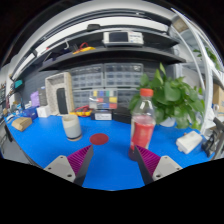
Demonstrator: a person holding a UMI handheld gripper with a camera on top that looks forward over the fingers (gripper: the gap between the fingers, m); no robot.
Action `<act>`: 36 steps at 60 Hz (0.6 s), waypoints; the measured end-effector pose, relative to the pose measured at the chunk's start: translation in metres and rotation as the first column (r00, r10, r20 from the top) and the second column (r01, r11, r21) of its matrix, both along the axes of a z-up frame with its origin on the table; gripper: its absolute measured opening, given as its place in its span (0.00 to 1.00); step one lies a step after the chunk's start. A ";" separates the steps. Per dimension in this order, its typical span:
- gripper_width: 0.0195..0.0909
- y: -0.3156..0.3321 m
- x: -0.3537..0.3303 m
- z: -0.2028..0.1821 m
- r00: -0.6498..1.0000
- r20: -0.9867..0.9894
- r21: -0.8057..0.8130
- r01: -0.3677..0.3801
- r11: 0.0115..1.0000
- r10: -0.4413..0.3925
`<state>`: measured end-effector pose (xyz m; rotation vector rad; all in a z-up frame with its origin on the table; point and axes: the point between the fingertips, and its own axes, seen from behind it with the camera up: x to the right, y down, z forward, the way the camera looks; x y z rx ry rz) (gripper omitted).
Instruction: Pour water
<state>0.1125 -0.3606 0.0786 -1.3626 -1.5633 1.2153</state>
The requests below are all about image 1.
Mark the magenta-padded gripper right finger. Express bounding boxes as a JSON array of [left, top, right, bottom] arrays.
[[133, 145, 183, 186]]

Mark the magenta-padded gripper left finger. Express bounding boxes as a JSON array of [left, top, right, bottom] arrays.
[[43, 144, 95, 187]]

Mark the white cup with dark base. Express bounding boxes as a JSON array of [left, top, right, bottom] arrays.
[[61, 114, 83, 142]]

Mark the flat round red coaster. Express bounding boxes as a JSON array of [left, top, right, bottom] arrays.
[[89, 132, 110, 146]]

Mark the clear red-labelled drink bottle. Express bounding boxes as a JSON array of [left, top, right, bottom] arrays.
[[128, 87, 157, 162]]

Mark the white plastic box device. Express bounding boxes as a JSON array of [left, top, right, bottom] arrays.
[[175, 130, 204, 155]]

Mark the yellow red hand tool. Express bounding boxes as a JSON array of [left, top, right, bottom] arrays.
[[69, 105, 93, 118]]

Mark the black flat box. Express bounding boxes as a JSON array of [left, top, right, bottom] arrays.
[[91, 109, 114, 122]]

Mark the small white box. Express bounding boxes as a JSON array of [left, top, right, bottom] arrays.
[[36, 105, 52, 118]]

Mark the black clamp stand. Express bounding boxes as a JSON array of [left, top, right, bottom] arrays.
[[201, 116, 224, 161]]

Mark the brown cardboard box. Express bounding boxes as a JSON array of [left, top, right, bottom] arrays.
[[11, 116, 33, 132]]

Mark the blue small object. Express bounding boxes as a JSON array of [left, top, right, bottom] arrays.
[[22, 107, 39, 120]]

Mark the green leafy potted plant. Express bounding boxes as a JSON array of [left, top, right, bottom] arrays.
[[128, 62, 206, 130]]

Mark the clear organizer with coloured parts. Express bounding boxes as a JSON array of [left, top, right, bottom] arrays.
[[88, 89, 119, 111]]

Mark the purple printed object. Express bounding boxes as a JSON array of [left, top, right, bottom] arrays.
[[29, 90, 41, 108]]

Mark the grey drawer cabinet stack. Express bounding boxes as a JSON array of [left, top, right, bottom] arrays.
[[68, 62, 145, 109]]

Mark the yellow red tool on shelf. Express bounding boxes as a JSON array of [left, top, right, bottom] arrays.
[[72, 42, 97, 55]]

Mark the white oscilloscope instrument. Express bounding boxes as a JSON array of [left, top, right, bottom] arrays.
[[102, 30, 145, 47]]

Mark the black wall shelf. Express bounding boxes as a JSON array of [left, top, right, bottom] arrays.
[[37, 27, 187, 73]]

